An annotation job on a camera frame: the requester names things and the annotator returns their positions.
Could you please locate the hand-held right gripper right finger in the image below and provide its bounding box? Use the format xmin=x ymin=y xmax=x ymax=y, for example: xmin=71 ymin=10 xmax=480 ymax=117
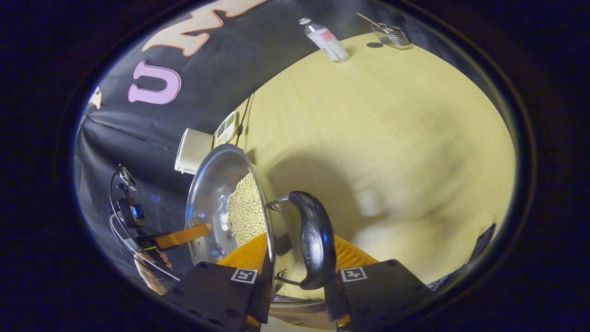
xmin=323 ymin=235 xmax=431 ymax=329

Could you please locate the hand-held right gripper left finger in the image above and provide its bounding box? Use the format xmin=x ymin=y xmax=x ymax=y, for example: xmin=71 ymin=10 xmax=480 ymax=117
xmin=164 ymin=233 xmax=272 ymax=330

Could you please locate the steel pot with black handle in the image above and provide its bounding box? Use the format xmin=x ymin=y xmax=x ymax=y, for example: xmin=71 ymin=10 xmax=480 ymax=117
xmin=184 ymin=144 xmax=339 ymax=330

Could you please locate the pile of yellow soybeans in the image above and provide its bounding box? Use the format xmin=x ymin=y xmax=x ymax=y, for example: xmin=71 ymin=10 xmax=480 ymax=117
xmin=227 ymin=173 xmax=268 ymax=247

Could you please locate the white toaster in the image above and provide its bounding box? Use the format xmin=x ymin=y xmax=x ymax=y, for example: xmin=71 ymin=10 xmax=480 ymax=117
xmin=174 ymin=128 xmax=215 ymax=175

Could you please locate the white divided dish with beans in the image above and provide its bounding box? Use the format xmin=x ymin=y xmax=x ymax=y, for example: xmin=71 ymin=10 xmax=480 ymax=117
xmin=214 ymin=111 xmax=238 ymax=147

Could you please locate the small clear plastic bottle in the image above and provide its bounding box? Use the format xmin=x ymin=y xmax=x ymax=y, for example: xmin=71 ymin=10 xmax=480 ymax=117
xmin=298 ymin=18 xmax=351 ymax=63

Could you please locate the black power cable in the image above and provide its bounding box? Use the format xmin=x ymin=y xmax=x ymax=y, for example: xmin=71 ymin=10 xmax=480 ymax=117
xmin=235 ymin=92 xmax=255 ymax=147

